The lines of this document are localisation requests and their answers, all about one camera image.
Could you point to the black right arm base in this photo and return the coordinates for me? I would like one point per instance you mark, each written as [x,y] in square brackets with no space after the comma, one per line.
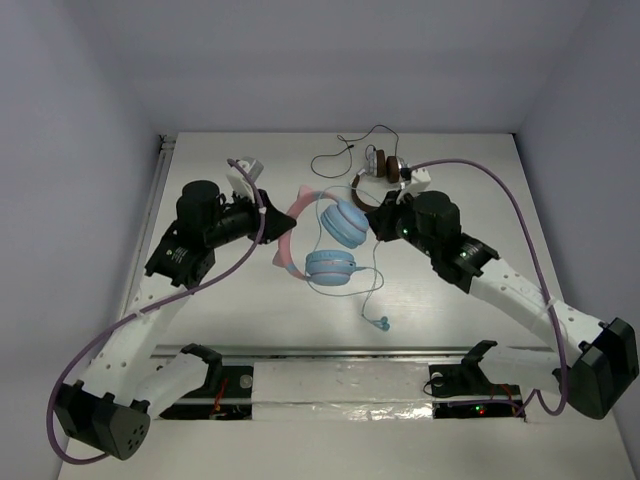
[461,391]

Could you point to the brown silver headphones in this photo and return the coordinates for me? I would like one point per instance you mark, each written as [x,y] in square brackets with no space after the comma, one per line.
[391,168]

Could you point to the pink blue cat-ear headphones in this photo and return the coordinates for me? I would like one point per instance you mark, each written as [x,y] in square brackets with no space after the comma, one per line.
[342,227]

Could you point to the aluminium rail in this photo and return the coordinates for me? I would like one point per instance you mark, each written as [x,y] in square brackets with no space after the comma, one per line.
[167,144]
[333,353]

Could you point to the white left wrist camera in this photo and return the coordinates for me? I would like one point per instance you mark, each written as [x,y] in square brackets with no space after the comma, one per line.
[247,168]

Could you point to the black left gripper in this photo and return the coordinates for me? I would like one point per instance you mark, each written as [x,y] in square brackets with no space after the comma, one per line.
[263,216]

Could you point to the aluminium rail left side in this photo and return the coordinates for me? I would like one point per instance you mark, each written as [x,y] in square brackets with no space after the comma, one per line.
[167,144]

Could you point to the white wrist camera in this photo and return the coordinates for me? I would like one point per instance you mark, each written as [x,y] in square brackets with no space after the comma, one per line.
[415,181]
[247,168]

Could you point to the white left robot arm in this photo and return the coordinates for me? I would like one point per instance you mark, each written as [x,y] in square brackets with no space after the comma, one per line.
[111,405]

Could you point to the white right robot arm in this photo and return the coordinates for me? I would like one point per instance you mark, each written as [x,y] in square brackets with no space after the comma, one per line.
[590,362]

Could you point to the aluminium rail front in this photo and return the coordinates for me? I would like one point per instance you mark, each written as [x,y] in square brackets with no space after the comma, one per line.
[333,353]

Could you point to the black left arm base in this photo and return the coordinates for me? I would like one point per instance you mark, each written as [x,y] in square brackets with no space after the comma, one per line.
[224,394]

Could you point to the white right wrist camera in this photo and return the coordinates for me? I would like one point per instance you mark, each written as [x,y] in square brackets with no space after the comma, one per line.
[415,181]

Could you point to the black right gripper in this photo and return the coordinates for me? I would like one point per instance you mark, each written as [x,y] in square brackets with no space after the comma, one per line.
[382,221]

